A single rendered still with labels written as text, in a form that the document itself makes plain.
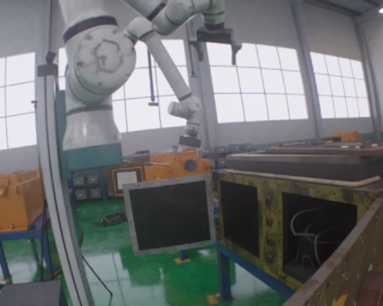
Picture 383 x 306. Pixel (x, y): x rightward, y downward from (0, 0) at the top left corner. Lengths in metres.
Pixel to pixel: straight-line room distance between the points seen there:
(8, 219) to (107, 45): 3.47
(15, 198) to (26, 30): 8.93
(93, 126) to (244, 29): 12.66
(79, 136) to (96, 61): 0.24
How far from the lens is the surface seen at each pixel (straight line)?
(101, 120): 0.81
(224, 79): 11.94
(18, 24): 12.15
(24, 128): 10.82
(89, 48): 0.65
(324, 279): 0.45
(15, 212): 3.89
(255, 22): 13.86
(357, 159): 1.12
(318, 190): 1.20
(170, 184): 2.11
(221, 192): 2.13
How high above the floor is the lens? 1.44
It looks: 3 degrees down
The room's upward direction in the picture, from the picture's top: 6 degrees counter-clockwise
